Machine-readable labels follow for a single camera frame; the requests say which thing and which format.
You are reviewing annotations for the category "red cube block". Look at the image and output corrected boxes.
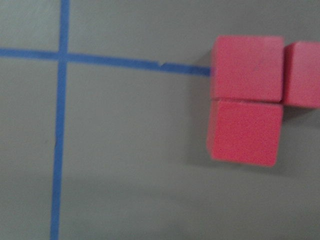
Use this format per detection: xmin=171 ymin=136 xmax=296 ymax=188
xmin=282 ymin=41 xmax=320 ymax=109
xmin=210 ymin=35 xmax=284 ymax=103
xmin=206 ymin=99 xmax=284 ymax=167

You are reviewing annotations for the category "blue tape strip lengthwise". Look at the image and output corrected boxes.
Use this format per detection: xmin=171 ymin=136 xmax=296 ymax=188
xmin=49 ymin=0 xmax=70 ymax=240

